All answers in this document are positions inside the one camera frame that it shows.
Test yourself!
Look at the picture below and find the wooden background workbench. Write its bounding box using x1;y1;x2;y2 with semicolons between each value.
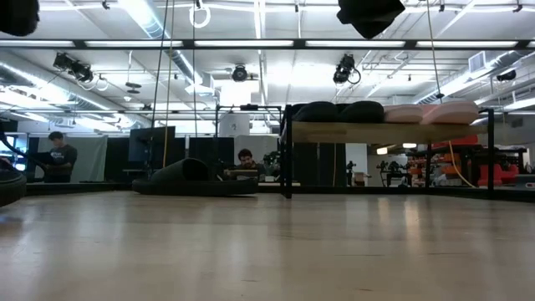
223;167;261;181

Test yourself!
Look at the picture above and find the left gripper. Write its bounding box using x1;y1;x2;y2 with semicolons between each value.
0;0;41;38

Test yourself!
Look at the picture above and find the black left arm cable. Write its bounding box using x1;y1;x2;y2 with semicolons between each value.
0;131;47;179

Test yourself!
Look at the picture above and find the person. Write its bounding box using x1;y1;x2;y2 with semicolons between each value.
43;130;79;184
227;148;267;181

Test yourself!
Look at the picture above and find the black background rig frame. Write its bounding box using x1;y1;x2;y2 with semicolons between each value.
214;103;283;185

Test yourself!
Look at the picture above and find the black partition panel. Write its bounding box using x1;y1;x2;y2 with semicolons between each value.
104;135;235;183
292;143;347;187

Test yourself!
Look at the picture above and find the thin black hanging line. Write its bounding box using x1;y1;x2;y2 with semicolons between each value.
191;0;197;139

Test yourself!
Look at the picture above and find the thin hanging cable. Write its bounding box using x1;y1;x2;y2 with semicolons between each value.
425;0;446;101

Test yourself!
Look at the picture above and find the black aluminium table frame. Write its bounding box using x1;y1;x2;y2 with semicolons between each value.
24;182;535;203

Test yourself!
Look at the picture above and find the pink rubber slide sandal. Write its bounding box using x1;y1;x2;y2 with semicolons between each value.
383;104;425;125
420;99;481;125

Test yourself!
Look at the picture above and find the white curtain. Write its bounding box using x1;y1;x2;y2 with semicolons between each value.
36;135;109;185

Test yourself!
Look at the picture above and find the wooden shelf with black frame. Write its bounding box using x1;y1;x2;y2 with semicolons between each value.
278;101;497;200

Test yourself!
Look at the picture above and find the black monitor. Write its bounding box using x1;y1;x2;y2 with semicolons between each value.
127;125;176;171

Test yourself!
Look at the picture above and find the black hanging cable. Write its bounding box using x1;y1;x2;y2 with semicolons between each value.
148;0;169;181

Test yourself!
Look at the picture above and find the red box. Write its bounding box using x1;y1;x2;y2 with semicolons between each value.
432;134;481;148

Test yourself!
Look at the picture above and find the white hanging cable loop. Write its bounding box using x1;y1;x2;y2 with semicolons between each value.
188;0;212;29

